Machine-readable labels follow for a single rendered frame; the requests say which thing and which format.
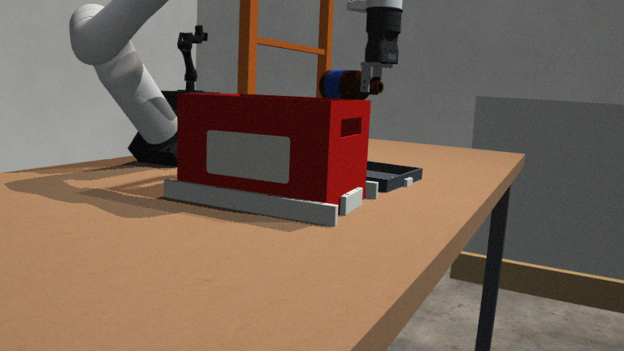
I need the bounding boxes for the red crate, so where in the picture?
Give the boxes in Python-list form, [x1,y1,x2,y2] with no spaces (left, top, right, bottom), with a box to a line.
[177,93,371,215]

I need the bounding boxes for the brown bottle with blue label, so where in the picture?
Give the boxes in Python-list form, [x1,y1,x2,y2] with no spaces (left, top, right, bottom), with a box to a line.
[319,70,384,100]

